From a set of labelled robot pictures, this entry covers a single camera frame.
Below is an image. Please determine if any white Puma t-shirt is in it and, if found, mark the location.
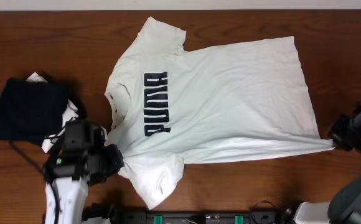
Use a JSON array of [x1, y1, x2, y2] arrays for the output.
[[105, 17, 332, 209]]

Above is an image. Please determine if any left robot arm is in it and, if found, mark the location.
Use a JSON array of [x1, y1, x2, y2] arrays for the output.
[[42, 144, 124, 223]]

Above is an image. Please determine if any folded black white shirt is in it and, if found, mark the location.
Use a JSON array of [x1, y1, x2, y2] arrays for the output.
[[26, 72, 79, 154]]

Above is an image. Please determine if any left black cable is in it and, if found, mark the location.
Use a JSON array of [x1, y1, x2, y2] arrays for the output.
[[8, 139, 62, 224]]

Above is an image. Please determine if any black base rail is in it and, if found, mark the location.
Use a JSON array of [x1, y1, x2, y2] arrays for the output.
[[82, 211, 281, 224]]

